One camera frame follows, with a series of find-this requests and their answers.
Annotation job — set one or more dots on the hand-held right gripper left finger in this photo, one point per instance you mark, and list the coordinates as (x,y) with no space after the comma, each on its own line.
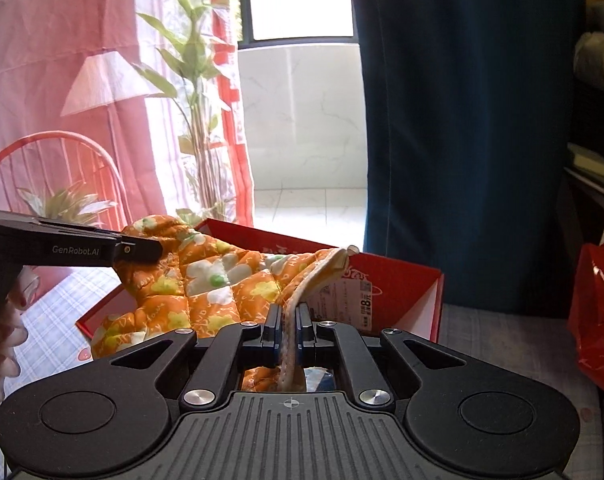
(271,332)

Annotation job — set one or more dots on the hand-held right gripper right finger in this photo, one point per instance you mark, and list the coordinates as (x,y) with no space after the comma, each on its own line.
(303,332)

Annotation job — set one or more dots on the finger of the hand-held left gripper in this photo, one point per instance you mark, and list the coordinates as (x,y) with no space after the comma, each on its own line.
(139,251)

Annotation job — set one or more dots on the orange floral quilted cloth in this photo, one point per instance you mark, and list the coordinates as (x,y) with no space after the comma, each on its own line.
(206,285)

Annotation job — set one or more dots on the red strawberry print cardboard box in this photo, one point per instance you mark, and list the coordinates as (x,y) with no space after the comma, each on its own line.
(407,290)

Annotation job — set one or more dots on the person's left hand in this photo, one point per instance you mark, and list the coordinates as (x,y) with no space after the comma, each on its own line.
(4,345)

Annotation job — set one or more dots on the blue glossy packet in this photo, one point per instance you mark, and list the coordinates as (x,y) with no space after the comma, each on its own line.
(321,379)

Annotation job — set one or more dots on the dark blue curtain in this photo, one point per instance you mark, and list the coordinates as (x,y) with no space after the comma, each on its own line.
(457,135)

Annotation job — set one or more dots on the window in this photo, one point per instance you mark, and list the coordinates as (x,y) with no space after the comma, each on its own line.
(297,0)

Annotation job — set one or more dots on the red plastic bag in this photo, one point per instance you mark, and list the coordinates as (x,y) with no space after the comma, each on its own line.
(599,320)

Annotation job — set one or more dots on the stack of books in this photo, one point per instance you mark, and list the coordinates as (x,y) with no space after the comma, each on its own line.
(592,160)

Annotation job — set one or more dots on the white folded quilt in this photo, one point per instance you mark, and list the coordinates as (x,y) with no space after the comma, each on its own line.
(599,55)

